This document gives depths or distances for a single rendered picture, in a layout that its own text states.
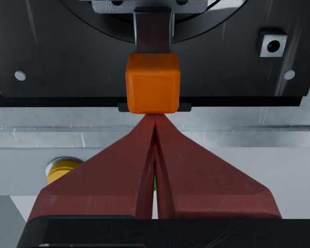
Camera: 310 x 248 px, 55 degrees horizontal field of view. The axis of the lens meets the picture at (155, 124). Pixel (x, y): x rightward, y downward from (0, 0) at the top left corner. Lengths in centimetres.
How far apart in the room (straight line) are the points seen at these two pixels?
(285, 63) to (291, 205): 35
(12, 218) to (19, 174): 186
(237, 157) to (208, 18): 28
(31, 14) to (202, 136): 17
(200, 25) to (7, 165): 23
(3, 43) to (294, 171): 41
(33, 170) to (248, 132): 21
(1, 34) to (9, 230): 211
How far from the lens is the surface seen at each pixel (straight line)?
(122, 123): 26
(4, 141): 31
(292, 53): 24
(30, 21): 23
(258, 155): 45
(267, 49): 22
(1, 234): 238
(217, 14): 19
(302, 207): 56
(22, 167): 32
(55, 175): 30
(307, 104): 28
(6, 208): 212
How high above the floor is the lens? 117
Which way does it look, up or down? 54 degrees down
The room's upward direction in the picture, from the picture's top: 180 degrees counter-clockwise
